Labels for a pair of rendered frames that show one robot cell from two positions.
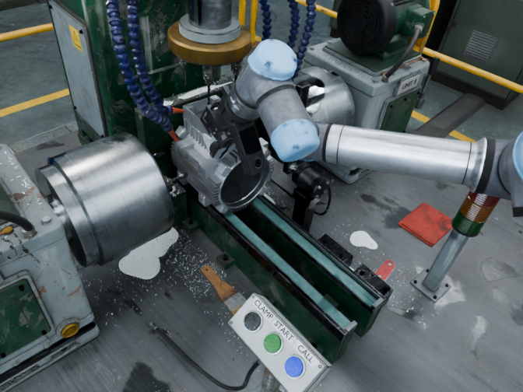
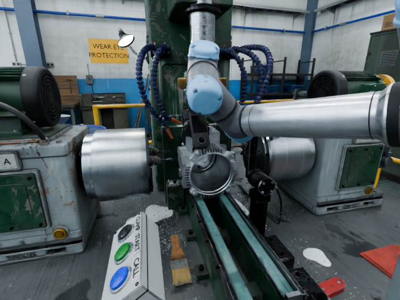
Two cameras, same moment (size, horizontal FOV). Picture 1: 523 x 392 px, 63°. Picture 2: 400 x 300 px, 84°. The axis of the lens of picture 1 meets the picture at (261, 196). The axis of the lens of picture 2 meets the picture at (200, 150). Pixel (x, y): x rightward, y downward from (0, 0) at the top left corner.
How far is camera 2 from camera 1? 51 cm
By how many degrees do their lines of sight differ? 37
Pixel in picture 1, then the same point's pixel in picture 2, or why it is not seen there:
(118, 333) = (93, 256)
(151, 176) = (138, 144)
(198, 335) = not seen: hidden behind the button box
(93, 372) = (58, 273)
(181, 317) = not seen: hidden behind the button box
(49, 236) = (54, 149)
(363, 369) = not seen: outside the picture
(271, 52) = (199, 43)
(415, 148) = (313, 102)
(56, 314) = (54, 216)
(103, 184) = (108, 140)
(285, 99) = (200, 66)
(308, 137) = (206, 84)
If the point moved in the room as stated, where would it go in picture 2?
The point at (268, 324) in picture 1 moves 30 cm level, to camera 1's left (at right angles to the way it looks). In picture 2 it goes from (132, 236) to (44, 191)
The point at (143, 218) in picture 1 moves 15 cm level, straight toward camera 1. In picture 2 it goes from (125, 168) to (94, 191)
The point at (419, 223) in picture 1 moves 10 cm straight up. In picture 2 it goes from (386, 259) to (394, 231)
